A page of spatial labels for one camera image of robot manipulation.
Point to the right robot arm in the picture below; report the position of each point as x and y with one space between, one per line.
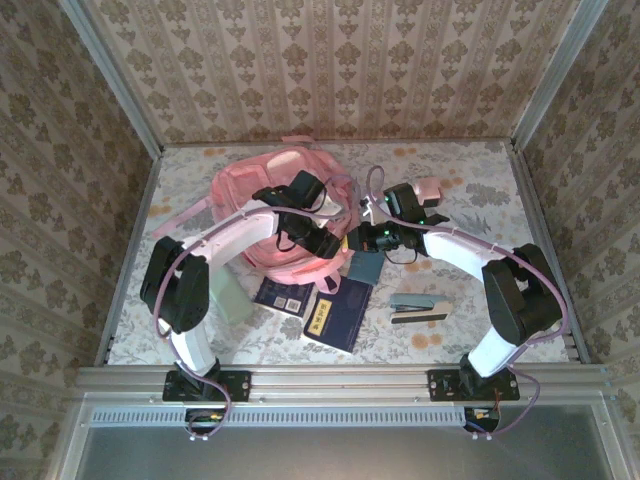
450 250

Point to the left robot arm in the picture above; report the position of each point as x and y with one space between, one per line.
235 234

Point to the grey-blue grid notebook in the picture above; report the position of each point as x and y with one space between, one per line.
365 267

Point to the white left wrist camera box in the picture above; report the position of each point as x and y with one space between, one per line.
332 211

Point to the floral tablecloth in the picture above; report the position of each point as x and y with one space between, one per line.
500 170

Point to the navy book with QR codes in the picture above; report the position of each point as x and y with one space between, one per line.
282 297

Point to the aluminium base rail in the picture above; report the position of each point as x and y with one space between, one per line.
340 382

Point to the pink pencil sharpener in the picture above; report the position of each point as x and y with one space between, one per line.
429 191

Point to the grey and beige stapler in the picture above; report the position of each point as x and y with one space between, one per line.
420 309

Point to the light green pencil case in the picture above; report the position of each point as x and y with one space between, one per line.
231 300

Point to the pink backpack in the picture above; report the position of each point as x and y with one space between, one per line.
240 190

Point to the aluminium side rail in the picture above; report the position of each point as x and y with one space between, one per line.
145 200
537 210

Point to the aluminium frame post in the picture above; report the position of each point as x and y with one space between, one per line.
555 75
114 75

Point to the grey metal panel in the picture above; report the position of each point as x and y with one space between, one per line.
340 455

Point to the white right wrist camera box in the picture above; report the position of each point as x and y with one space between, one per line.
369 207

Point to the navy book with yellow label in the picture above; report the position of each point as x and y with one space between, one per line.
340 315

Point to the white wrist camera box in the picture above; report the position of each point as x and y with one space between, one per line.
369 207
332 211

